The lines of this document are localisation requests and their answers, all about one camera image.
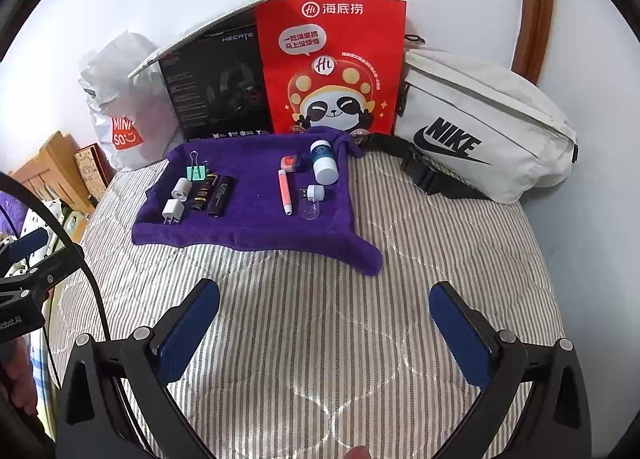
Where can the long black tube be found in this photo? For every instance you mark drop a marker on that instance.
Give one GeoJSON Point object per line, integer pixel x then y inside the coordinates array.
{"type": "Point", "coordinates": [221, 196]}

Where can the pink lip balm tube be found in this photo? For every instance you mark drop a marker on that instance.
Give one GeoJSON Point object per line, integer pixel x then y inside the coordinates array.
{"type": "Point", "coordinates": [284, 191]}

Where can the clear plastic dome cap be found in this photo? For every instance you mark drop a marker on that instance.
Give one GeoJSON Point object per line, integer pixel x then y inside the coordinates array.
{"type": "Point", "coordinates": [311, 211]}

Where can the person's right hand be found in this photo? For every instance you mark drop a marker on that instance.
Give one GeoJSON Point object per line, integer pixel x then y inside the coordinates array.
{"type": "Point", "coordinates": [358, 453]}

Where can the white tape roll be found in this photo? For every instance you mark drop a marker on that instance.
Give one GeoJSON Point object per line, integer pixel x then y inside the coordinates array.
{"type": "Point", "coordinates": [182, 188]}

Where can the blue and red round tin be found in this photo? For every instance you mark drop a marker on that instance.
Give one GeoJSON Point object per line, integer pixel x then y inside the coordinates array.
{"type": "Point", "coordinates": [290, 164]}

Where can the white charger plug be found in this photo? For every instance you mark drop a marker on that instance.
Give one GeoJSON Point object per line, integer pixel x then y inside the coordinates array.
{"type": "Point", "coordinates": [172, 210]}

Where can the white waist bag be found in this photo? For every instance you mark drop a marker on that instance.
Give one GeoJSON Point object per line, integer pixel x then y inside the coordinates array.
{"type": "Point", "coordinates": [500, 104]}

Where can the person's left hand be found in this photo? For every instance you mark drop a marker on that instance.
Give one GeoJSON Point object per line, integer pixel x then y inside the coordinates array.
{"type": "Point", "coordinates": [17, 374]}

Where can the purple towel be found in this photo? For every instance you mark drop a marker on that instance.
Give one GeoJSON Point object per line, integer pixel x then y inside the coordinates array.
{"type": "Point", "coordinates": [260, 224]}

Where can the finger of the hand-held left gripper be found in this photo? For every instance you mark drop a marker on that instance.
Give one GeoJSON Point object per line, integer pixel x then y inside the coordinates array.
{"type": "Point", "coordinates": [27, 244]}
{"type": "Point", "coordinates": [35, 275]}

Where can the purple cloth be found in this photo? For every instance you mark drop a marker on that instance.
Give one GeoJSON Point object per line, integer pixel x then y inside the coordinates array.
{"type": "Point", "coordinates": [15, 214]}

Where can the white plastic shopping bag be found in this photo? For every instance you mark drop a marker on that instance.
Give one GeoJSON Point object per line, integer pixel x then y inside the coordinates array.
{"type": "Point", "coordinates": [125, 89]}

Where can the blue and white bottle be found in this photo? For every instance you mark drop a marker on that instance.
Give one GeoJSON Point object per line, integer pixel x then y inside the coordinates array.
{"type": "Point", "coordinates": [324, 166]}

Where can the green binder clip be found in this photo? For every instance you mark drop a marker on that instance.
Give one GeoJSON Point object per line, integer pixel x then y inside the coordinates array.
{"type": "Point", "coordinates": [196, 172]}

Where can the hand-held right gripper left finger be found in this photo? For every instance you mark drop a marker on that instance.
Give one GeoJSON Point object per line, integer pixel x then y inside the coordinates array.
{"type": "Point", "coordinates": [192, 324]}

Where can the black cardboard product box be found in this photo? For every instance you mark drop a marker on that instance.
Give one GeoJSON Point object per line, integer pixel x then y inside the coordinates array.
{"type": "Point", "coordinates": [210, 89]}

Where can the small white usb adapter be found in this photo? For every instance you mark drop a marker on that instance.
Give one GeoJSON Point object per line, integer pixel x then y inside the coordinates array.
{"type": "Point", "coordinates": [316, 193]}

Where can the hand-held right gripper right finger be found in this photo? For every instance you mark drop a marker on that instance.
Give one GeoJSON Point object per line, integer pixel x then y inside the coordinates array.
{"type": "Point", "coordinates": [457, 334]}

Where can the brown wooden door frame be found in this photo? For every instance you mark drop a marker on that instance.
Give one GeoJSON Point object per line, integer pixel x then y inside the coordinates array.
{"type": "Point", "coordinates": [537, 14]}

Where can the wooden furniture with box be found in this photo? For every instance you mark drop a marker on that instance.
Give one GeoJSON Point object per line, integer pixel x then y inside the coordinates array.
{"type": "Point", "coordinates": [45, 164]}

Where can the grey striped bed sheet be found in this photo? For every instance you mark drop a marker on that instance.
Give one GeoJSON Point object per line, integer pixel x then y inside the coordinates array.
{"type": "Point", "coordinates": [325, 339]}

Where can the red paper bag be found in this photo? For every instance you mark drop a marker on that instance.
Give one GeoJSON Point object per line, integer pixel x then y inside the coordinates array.
{"type": "Point", "coordinates": [300, 69]}

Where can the red book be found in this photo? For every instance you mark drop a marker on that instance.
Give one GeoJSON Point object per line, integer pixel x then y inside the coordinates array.
{"type": "Point", "coordinates": [90, 166]}

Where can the short black gold tube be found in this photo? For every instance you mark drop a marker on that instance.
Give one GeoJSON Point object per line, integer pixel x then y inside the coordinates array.
{"type": "Point", "coordinates": [204, 194]}

